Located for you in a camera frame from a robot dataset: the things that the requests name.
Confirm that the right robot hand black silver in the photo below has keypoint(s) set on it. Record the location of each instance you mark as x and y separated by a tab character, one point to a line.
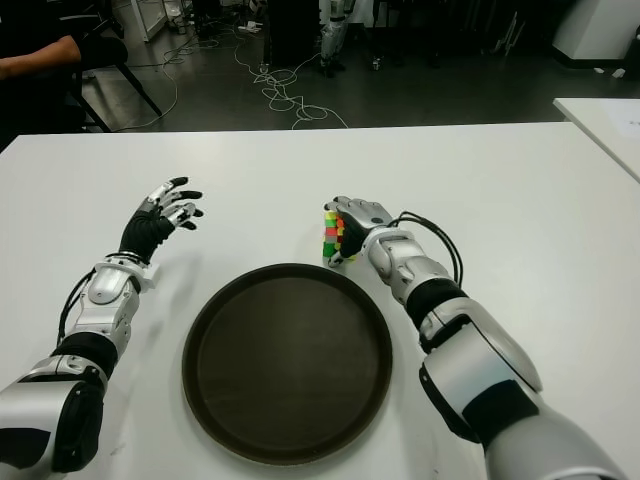
365	215

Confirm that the left robot hand black silver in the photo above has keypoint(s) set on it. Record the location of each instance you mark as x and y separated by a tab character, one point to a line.
142	227

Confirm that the multicoloured Rubik's cube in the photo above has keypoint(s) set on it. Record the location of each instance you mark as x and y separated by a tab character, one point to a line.
330	235

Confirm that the person's bare forearm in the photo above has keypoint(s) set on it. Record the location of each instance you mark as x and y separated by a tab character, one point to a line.
45	57

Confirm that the left robot arm silver black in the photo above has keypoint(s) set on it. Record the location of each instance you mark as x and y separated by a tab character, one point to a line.
100	285

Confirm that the right robot arm silver black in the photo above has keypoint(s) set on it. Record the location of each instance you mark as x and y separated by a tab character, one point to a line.
480	350

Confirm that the dark brown round plate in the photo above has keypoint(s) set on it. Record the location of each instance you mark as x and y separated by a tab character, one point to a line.
285	360

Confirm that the white humanoid robot legs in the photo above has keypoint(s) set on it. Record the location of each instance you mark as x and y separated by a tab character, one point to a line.
331	40

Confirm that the black chair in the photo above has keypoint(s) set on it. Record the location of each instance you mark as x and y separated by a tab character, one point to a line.
107	50

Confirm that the black pillar cabinet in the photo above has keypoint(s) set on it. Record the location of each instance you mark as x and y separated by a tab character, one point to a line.
292	30

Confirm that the white glass display cabinet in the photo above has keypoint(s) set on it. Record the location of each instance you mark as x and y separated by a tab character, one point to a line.
137	20

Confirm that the white power strip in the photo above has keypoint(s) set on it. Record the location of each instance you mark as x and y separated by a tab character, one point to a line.
250	27

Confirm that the white side table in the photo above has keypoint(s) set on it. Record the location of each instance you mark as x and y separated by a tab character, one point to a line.
600	125

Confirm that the small white floor object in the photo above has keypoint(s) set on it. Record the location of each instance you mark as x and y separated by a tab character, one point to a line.
618	72

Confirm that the white cabinet with black base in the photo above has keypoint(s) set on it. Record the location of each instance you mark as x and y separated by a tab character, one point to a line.
595	30

